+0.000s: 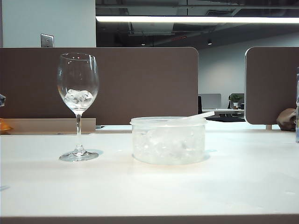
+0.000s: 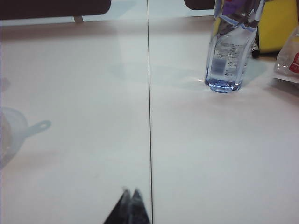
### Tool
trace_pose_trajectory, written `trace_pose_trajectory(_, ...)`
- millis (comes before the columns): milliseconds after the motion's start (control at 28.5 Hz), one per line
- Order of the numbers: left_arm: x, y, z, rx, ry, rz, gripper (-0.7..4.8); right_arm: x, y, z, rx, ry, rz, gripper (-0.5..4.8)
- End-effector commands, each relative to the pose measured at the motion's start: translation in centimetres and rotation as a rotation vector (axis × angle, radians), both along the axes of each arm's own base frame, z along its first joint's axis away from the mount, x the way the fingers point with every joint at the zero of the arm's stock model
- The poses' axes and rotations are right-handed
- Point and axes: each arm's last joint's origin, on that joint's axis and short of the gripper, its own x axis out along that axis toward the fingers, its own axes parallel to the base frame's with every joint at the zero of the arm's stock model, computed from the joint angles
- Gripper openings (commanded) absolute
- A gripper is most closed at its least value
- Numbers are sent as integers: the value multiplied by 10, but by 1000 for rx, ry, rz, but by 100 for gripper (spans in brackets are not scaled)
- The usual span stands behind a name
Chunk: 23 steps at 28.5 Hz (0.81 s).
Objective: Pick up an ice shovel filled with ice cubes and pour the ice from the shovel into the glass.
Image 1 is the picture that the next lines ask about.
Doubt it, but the brown crumpled bag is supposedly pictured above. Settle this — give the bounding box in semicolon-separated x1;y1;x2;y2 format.
276;108;298;131

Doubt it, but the clear ice cube heap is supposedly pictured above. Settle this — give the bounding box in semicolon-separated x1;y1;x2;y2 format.
134;126;205;163

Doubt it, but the round translucent plastic container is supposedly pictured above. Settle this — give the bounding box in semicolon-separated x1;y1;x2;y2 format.
130;116;208;166

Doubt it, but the flat beige cardboard box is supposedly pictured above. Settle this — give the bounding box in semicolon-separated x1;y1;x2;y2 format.
0;117;97;135

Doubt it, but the green potted plant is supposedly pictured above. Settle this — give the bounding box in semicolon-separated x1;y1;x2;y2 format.
228;93;245;110

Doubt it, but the ceiling air vent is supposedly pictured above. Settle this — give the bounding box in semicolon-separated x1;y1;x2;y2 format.
205;9;226;16

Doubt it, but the metal wall switch plate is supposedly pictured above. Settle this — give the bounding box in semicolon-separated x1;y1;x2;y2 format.
41;33;55;48

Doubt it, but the long ceiling light bar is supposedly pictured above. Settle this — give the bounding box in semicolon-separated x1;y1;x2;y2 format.
95;15;299;24

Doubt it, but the grey ceiling duct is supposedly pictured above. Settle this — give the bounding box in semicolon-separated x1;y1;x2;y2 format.
128;22;175;35

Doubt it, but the white background office desk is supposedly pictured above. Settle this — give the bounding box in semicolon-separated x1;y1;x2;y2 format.
202;108;245;122

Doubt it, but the translucent plastic ice shovel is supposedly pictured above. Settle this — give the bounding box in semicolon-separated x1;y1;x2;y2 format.
179;111;222;122

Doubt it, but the wide brown desk partition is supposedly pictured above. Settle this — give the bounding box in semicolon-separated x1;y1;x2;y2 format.
0;47;199;126

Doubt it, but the small clear ice cube cluster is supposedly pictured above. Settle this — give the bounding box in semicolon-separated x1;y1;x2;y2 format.
64;88;93;108

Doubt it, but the clear plastic water bottle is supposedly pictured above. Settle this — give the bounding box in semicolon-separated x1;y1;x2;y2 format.
296;66;299;143

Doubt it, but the white office monitor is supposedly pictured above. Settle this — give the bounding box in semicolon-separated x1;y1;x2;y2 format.
200;93;221;109

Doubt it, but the clear wine glass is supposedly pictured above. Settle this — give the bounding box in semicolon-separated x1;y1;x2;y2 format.
57;53;100;162

